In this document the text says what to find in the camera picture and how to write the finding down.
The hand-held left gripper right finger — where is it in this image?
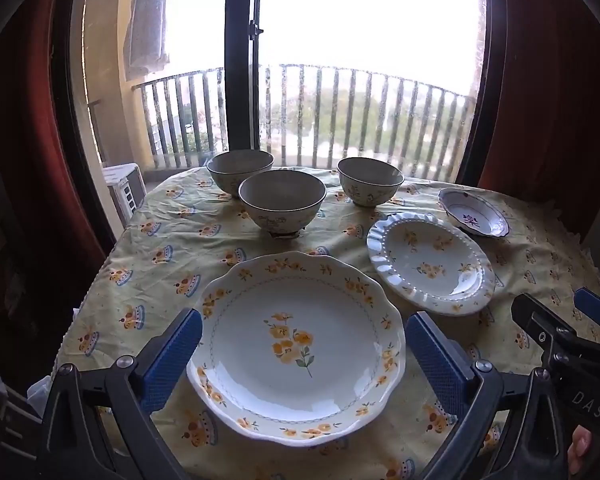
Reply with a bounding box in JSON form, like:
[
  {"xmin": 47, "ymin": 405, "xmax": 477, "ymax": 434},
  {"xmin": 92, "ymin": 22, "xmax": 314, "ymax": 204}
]
[{"xmin": 405, "ymin": 310, "xmax": 571, "ymax": 480}]

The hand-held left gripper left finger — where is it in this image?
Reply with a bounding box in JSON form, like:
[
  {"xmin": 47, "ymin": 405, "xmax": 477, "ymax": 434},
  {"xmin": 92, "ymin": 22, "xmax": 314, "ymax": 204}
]
[{"xmin": 35, "ymin": 307, "xmax": 204, "ymax": 480}]

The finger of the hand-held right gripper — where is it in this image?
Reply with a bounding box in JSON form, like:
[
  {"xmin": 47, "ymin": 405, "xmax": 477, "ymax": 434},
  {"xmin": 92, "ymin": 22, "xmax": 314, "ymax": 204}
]
[
  {"xmin": 511, "ymin": 294, "xmax": 576, "ymax": 356},
  {"xmin": 574, "ymin": 287, "xmax": 600, "ymax": 346}
]

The ribbed-rim yellow-flower plate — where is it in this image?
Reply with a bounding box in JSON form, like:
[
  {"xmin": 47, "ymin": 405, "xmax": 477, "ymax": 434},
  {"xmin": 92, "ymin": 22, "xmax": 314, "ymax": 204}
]
[{"xmin": 366, "ymin": 212, "xmax": 496, "ymax": 317}]

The large scalloped yellow-flower plate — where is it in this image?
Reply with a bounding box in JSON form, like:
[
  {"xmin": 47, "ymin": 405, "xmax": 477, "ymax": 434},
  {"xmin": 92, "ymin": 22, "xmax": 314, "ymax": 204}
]
[{"xmin": 186, "ymin": 252, "xmax": 407, "ymax": 447}]

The small purple-flower dish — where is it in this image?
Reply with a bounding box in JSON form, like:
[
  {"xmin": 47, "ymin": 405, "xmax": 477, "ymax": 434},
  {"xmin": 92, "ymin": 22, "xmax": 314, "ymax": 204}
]
[{"xmin": 438, "ymin": 188, "xmax": 510, "ymax": 238}]

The large dark-rimmed ceramic bowl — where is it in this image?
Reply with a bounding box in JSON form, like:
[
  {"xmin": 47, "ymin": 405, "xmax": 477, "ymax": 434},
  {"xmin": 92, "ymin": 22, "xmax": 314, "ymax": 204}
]
[{"xmin": 238, "ymin": 169, "xmax": 327, "ymax": 238}]

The small dark-rimmed ceramic bowl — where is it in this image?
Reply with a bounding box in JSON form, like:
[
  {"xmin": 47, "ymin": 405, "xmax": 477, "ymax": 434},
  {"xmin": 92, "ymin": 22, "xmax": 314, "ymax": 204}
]
[{"xmin": 337, "ymin": 156, "xmax": 405, "ymax": 208}]

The medium dark-rimmed ceramic bowl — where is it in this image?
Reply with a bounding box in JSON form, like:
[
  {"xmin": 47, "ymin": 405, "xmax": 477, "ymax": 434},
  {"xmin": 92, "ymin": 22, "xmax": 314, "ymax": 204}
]
[{"xmin": 206, "ymin": 149, "xmax": 275, "ymax": 196}]

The person's right hand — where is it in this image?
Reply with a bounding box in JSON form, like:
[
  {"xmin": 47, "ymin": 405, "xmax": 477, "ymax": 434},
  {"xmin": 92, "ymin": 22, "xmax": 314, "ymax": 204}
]
[{"xmin": 567, "ymin": 426, "xmax": 594, "ymax": 476}]

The yellow crown-print tablecloth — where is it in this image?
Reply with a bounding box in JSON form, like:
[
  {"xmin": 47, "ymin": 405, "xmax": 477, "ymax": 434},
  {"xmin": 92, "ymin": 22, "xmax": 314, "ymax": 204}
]
[{"xmin": 52, "ymin": 165, "xmax": 600, "ymax": 480}]

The grey metal rack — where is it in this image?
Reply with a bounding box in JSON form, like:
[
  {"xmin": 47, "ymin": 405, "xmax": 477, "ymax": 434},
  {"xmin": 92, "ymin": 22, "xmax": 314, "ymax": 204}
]
[{"xmin": 0, "ymin": 385, "xmax": 48, "ymax": 466}]

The white outdoor air conditioner unit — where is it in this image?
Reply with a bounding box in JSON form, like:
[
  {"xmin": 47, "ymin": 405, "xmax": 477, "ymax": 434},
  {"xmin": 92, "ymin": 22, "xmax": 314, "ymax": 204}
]
[{"xmin": 102, "ymin": 162, "xmax": 147, "ymax": 221}]

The red curtain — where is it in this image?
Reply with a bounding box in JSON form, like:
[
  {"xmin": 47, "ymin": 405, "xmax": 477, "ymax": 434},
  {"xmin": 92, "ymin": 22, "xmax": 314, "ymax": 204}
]
[
  {"xmin": 0, "ymin": 0, "xmax": 106, "ymax": 361},
  {"xmin": 477, "ymin": 0, "xmax": 600, "ymax": 241}
]

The balcony railing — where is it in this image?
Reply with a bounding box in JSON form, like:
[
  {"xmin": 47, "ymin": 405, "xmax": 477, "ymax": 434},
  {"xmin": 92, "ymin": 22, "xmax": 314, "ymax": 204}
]
[{"xmin": 132, "ymin": 64, "xmax": 476, "ymax": 171}]

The white hanging cloth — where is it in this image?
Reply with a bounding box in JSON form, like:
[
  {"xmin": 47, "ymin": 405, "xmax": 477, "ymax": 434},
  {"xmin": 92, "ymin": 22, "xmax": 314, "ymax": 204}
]
[{"xmin": 124, "ymin": 0, "xmax": 172, "ymax": 81}]

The black window frame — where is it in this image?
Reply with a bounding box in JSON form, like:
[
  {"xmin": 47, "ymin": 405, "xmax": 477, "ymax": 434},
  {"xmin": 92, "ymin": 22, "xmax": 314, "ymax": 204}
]
[{"xmin": 223, "ymin": 0, "xmax": 263, "ymax": 153}]

